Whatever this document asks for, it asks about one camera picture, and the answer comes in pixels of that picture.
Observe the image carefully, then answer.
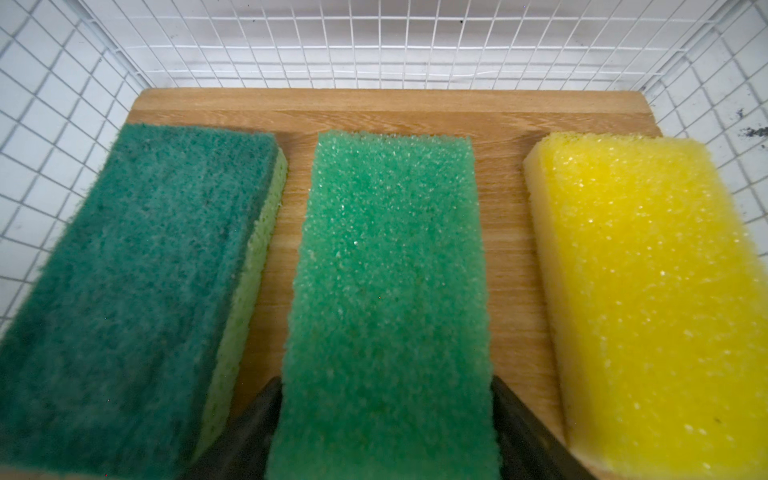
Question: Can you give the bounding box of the yellow sponge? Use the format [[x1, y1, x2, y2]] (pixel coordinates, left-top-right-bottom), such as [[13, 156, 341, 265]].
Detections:
[[524, 132, 767, 479]]

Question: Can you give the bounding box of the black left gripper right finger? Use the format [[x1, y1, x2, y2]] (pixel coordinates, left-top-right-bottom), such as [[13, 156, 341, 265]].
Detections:
[[491, 376, 596, 480]]

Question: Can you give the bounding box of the white wire wooden shelf unit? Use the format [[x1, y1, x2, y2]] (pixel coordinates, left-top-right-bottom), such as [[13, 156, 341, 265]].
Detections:
[[1, 1, 767, 433]]

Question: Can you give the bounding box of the light green sponge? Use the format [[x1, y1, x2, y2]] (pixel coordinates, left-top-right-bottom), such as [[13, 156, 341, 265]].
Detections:
[[265, 132, 501, 479]]

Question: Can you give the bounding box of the dark green sponge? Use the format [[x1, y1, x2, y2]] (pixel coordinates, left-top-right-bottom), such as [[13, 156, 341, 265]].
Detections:
[[1, 124, 287, 479]]

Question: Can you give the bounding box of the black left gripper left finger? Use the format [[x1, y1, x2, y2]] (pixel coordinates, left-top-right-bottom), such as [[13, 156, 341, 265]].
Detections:
[[179, 376, 282, 480]]

